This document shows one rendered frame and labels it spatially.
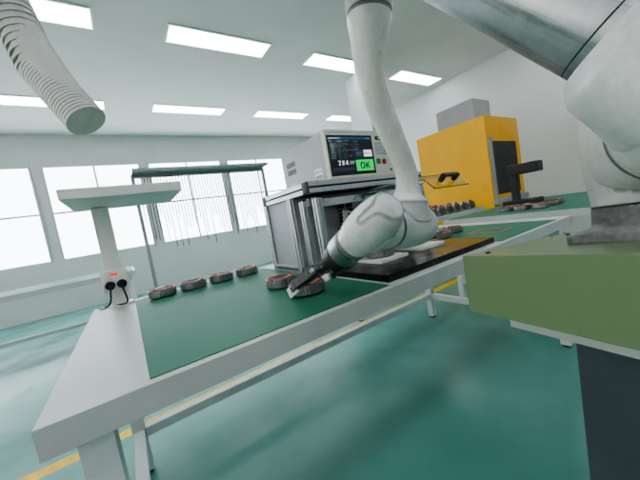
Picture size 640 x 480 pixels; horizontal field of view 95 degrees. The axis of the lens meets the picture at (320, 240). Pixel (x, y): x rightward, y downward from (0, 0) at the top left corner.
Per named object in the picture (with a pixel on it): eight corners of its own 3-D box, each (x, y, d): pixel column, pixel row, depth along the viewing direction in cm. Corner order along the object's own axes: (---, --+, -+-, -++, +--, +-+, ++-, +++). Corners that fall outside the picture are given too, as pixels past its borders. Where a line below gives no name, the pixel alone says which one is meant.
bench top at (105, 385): (571, 224, 162) (570, 215, 162) (39, 465, 42) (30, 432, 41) (419, 232, 246) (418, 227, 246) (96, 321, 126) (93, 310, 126)
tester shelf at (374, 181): (422, 180, 148) (420, 170, 147) (309, 193, 110) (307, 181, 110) (363, 193, 184) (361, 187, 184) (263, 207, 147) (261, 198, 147)
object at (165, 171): (290, 283, 470) (269, 162, 454) (163, 322, 369) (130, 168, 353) (277, 280, 511) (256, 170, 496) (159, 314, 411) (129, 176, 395)
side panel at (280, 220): (308, 271, 128) (294, 198, 125) (302, 273, 126) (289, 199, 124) (280, 268, 151) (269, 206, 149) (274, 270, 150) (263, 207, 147)
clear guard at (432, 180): (469, 184, 125) (467, 170, 124) (435, 189, 112) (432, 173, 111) (408, 195, 152) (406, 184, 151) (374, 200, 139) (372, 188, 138)
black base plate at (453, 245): (494, 242, 122) (493, 236, 122) (389, 283, 87) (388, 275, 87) (405, 244, 162) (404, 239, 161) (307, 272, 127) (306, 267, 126)
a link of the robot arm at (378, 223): (345, 263, 68) (384, 258, 76) (387, 225, 57) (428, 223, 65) (329, 224, 73) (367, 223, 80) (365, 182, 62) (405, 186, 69)
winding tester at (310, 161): (402, 173, 144) (395, 130, 142) (330, 180, 120) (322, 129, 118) (350, 187, 176) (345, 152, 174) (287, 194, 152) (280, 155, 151)
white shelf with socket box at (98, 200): (204, 294, 118) (180, 180, 114) (89, 327, 97) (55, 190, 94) (188, 286, 147) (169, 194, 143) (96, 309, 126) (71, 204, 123)
